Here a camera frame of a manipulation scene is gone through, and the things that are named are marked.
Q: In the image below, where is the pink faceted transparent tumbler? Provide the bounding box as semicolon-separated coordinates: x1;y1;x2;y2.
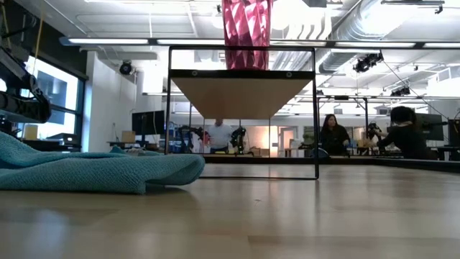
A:
221;0;275;71

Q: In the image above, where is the person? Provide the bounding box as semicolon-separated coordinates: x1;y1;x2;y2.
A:
207;119;234;155
374;105;438;160
319;114;351;157

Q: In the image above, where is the black computer monitor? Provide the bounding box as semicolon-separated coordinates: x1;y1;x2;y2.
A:
131;110;166;137
415;112;445;142

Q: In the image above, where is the teal knitted cloth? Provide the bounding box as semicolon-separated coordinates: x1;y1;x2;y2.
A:
0;131;206;195

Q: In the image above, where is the yellow container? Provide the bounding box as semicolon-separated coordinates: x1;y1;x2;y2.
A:
24;124;39;141

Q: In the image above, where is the black frame wooden shelf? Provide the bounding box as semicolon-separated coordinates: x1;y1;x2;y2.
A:
164;45;321;181

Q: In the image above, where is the black ceiling camera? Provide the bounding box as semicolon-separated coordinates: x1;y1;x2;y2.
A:
119;60;134;76

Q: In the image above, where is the black hanging camera rig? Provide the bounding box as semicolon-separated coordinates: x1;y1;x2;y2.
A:
352;52;385;74

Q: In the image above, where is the yellow hanging cable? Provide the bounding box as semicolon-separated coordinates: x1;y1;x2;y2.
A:
33;12;45;75

